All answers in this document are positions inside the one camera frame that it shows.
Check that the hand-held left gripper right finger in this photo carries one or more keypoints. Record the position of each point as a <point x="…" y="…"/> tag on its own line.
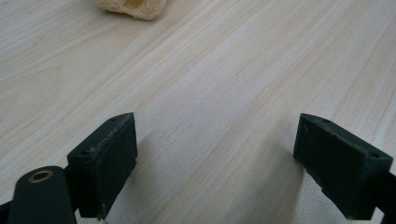
<point x="339" y="168"/>

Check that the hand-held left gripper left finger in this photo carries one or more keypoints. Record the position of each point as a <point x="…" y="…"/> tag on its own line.
<point x="102" y="168"/>

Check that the beige bread piece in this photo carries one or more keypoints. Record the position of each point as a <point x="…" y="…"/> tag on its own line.
<point x="137" y="7"/>

